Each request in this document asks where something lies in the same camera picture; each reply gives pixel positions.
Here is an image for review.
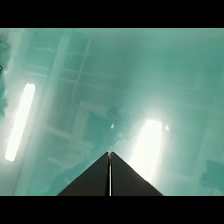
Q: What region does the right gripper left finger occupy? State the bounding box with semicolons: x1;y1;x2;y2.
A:
57;151;110;197

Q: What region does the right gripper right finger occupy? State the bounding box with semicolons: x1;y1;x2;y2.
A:
110;151;164;197

